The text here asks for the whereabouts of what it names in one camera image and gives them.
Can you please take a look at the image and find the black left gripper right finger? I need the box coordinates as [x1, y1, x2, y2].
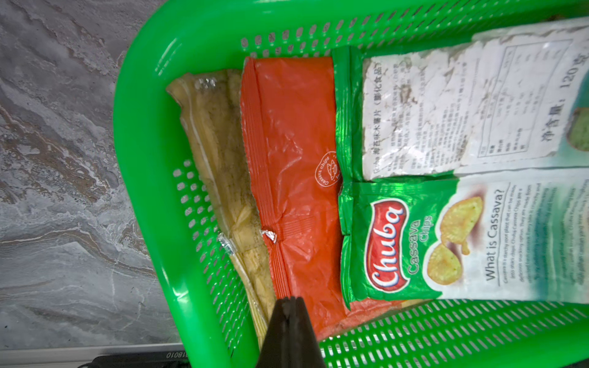
[289, 297, 326, 368]

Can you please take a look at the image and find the light green Chuba chips bag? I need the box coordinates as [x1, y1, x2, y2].
[332, 18, 588, 304]

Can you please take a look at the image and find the brown paper chips bag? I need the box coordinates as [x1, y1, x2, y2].
[167, 69, 276, 343]

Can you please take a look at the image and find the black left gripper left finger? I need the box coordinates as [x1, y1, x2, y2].
[256, 297, 295, 368]

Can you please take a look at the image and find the green plastic basket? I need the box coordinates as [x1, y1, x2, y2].
[114, 1, 588, 367]

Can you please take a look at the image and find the red cassava chips bag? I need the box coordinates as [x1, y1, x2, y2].
[240, 58, 402, 340]

